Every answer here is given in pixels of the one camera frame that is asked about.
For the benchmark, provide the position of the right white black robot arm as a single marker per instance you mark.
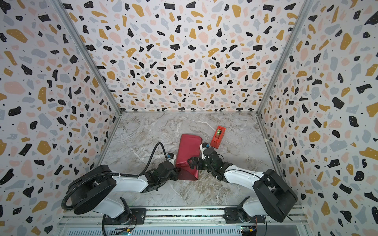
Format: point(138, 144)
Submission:
point(274, 196)

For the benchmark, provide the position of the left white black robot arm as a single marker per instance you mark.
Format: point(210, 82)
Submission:
point(94, 190)

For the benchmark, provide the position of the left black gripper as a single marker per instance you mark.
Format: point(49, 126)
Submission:
point(175, 173)

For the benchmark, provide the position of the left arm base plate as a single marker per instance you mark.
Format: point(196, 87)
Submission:
point(130, 216)

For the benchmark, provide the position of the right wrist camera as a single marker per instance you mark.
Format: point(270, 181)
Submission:
point(202, 148)

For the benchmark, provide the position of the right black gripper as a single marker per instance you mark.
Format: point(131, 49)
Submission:
point(199, 162)

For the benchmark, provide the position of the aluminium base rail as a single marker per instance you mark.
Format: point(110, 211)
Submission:
point(184, 221)

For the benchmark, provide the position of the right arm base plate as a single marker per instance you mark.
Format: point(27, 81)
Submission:
point(238, 215)

